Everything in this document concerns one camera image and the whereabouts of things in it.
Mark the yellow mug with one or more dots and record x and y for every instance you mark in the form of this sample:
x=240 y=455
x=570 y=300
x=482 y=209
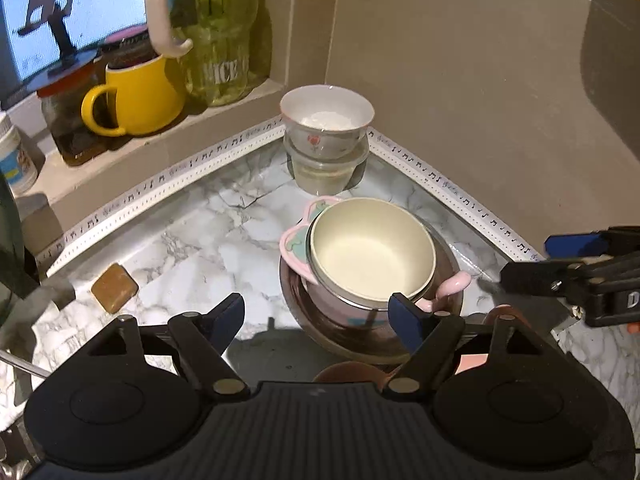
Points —
x=145 y=95

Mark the cream bowl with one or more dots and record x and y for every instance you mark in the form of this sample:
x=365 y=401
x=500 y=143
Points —
x=370 y=250

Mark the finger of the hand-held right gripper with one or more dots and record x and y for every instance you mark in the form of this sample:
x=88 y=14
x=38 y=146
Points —
x=575 y=245
x=535 y=275

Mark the pink bear-shaped plate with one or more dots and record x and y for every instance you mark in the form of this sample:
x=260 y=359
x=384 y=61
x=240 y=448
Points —
x=345 y=375

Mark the white plastic bottle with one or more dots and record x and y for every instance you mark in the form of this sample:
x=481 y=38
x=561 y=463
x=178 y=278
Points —
x=14 y=155

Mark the clear plastic container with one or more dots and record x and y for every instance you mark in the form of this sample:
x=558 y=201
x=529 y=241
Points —
x=322 y=175

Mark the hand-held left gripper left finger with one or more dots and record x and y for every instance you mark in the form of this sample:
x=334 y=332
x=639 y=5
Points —
x=227 y=317

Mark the dark green bottle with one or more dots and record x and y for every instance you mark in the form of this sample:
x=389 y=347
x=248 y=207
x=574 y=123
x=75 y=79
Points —
x=10 y=245

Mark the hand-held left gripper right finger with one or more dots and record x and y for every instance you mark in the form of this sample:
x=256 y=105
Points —
x=406 y=320

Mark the brown square block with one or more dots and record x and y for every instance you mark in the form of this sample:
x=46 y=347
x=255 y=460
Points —
x=115 y=286

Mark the steel plate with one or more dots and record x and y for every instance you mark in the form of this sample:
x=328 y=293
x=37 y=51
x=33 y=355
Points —
x=312 y=327

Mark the white patterned trim strip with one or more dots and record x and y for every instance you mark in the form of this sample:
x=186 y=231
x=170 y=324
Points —
x=165 y=180
x=450 y=185

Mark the metal rod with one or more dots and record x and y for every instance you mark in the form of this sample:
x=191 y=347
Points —
x=22 y=364

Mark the glass jar red lid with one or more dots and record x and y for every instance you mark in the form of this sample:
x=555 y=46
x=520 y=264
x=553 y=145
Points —
x=67 y=120

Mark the floral ceramic bowl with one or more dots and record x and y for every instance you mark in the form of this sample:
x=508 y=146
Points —
x=327 y=117

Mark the dark jar pink lid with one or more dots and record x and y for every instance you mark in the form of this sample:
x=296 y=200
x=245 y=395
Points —
x=127 y=52

